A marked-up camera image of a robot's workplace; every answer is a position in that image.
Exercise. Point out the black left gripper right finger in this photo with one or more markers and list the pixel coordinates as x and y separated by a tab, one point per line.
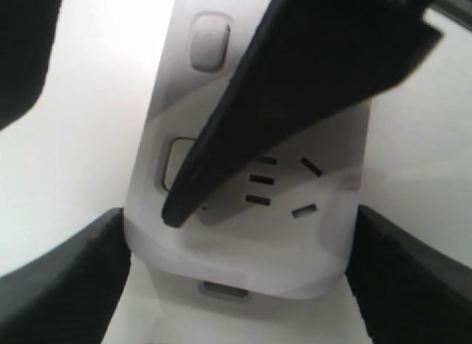
406	291

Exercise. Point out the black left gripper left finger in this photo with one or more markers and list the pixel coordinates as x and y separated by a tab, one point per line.
70	293

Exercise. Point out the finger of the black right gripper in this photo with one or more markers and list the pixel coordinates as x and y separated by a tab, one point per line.
28	30
307	60

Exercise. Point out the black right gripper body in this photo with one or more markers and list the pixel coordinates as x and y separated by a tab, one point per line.
458	11

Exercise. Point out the white five-outlet power strip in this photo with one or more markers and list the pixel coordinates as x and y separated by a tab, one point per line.
284	225

